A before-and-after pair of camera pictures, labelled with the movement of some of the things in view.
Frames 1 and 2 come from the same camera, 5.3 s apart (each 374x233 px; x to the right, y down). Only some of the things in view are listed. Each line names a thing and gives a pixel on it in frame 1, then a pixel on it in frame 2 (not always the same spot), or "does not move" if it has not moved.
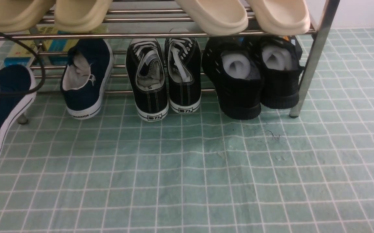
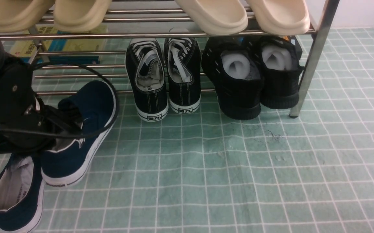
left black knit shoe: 233,64 does not move
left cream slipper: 218,17 does not move
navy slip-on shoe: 84,76 → 95,105
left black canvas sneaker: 146,72 does not move
